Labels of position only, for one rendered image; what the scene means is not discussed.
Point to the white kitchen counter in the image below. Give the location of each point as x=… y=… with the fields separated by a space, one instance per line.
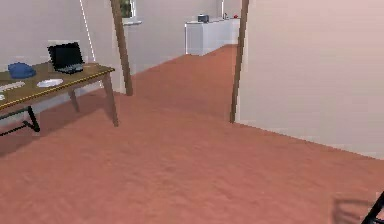
x=208 y=35

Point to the grey toaster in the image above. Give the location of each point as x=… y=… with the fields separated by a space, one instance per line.
x=203 y=18

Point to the window with white sill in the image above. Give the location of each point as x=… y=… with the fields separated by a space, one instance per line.
x=129 y=11

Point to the black laptop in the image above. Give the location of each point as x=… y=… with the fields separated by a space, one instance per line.
x=65 y=57

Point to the white plate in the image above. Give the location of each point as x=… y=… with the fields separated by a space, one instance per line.
x=49 y=82

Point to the brown wooden table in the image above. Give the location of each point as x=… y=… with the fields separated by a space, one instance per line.
x=31 y=90

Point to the brown wooden door frame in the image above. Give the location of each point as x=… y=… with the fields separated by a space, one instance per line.
x=122 y=46

